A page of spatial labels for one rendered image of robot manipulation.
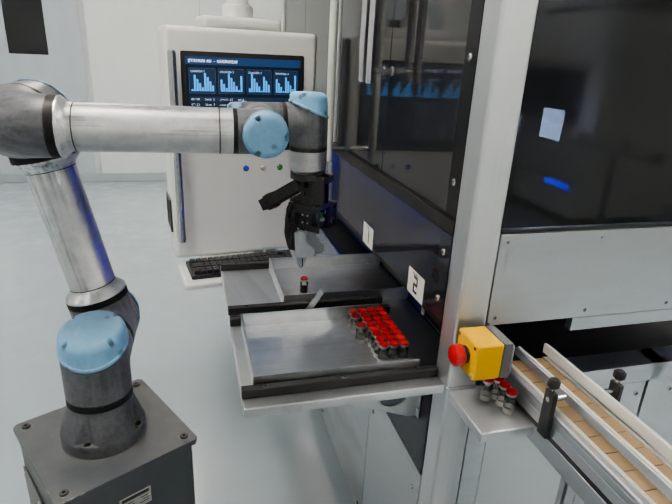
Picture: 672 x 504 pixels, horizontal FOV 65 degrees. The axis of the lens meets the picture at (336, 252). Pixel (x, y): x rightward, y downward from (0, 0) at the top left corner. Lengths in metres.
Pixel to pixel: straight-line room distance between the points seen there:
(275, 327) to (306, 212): 0.33
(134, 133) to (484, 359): 0.69
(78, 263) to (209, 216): 0.84
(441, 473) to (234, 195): 1.12
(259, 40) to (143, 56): 4.59
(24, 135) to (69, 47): 5.55
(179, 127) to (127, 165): 5.65
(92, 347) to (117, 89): 5.52
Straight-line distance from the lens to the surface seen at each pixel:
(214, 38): 1.80
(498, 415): 1.07
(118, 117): 0.90
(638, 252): 1.22
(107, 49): 6.41
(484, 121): 0.93
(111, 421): 1.08
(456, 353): 0.98
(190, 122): 0.89
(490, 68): 0.93
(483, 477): 1.32
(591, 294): 1.18
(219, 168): 1.84
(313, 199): 1.07
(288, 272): 1.57
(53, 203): 1.07
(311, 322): 1.29
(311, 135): 1.03
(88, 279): 1.11
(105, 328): 1.04
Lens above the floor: 1.50
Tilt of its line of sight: 21 degrees down
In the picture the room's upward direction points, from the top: 3 degrees clockwise
